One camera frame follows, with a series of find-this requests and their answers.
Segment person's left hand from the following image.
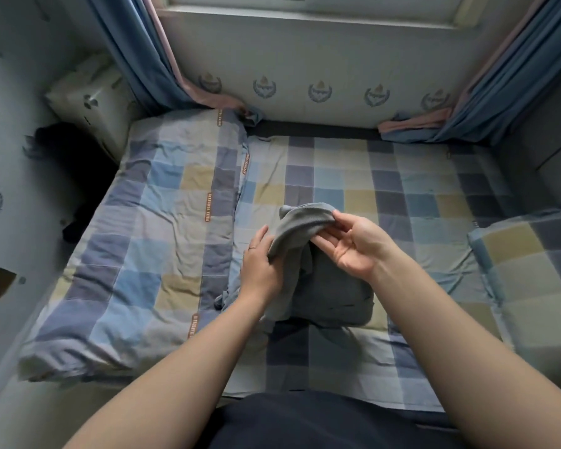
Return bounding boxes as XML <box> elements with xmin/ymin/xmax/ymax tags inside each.
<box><xmin>237</xmin><ymin>224</ymin><xmax>291</xmax><ymax>307</ymax></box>

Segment person's right hand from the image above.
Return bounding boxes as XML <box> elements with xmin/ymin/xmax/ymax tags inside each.
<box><xmin>309</xmin><ymin>210</ymin><xmax>400</xmax><ymax>285</ymax></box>

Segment grey denim jeans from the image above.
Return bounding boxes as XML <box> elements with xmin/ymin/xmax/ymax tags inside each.
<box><xmin>224</xmin><ymin>203</ymin><xmax>376</xmax><ymax>331</ymax></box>

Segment person's right forearm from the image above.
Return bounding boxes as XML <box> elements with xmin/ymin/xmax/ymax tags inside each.
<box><xmin>369</xmin><ymin>252</ymin><xmax>561</xmax><ymax>449</ymax></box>

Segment person's left forearm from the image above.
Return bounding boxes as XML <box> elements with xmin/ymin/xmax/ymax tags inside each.
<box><xmin>64</xmin><ymin>289</ymin><xmax>269</xmax><ymax>449</ymax></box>

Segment bed with plaid sheet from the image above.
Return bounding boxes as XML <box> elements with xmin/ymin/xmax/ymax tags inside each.
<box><xmin>19</xmin><ymin>107</ymin><xmax>561</xmax><ymax>414</ymax></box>

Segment person's dark shirt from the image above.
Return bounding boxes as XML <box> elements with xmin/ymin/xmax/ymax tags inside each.
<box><xmin>196</xmin><ymin>390</ymin><xmax>471</xmax><ymax>449</ymax></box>

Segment plaid quilt with orange tags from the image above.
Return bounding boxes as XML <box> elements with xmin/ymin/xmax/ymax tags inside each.
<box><xmin>19</xmin><ymin>107</ymin><xmax>251</xmax><ymax>382</ymax></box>

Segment plaid pillow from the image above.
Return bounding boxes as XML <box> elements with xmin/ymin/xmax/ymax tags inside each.
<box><xmin>467</xmin><ymin>205</ymin><xmax>561</xmax><ymax>400</ymax></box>

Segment grey padded headboard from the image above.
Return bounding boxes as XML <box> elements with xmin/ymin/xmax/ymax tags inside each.
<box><xmin>498</xmin><ymin>77</ymin><xmax>561</xmax><ymax>218</ymax></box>

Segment blue curtain with pink lining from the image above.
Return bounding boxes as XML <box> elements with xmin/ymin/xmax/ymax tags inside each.
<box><xmin>378</xmin><ymin>0</ymin><xmax>561</xmax><ymax>147</ymax></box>
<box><xmin>84</xmin><ymin>0</ymin><xmax>265</xmax><ymax>127</ymax></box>

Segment white framed window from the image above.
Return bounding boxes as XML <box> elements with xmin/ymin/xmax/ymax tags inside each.
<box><xmin>154</xmin><ymin>0</ymin><xmax>494</xmax><ymax>30</ymax></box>

